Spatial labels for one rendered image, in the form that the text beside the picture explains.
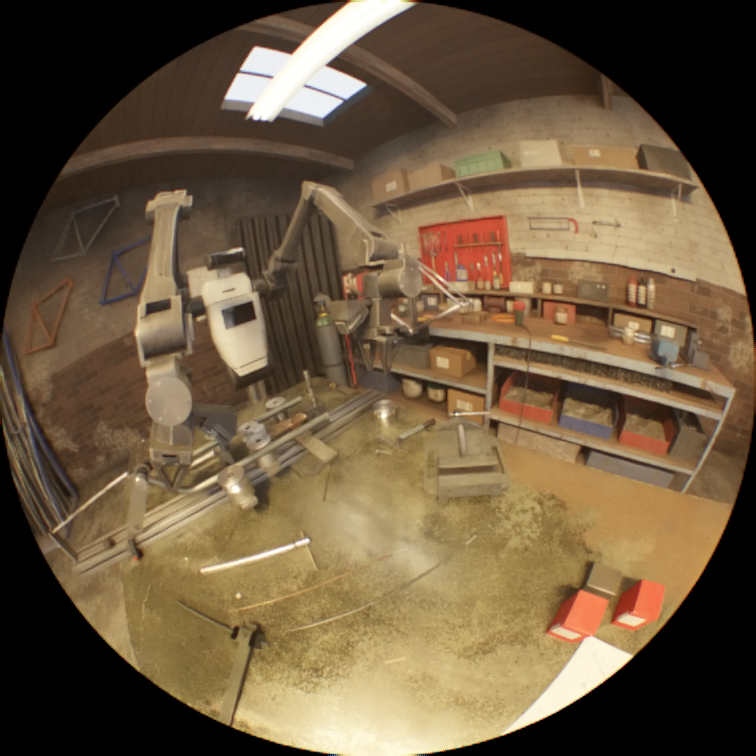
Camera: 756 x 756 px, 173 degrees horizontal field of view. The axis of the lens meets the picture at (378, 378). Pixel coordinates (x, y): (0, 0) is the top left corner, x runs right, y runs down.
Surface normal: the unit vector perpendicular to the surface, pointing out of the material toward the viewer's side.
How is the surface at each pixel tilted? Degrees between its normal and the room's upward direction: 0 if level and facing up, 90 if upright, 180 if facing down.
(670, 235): 90
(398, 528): 0
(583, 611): 0
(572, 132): 90
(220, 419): 90
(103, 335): 90
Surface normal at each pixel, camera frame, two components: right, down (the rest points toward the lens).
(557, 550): -0.14, -0.90
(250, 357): 0.73, 0.18
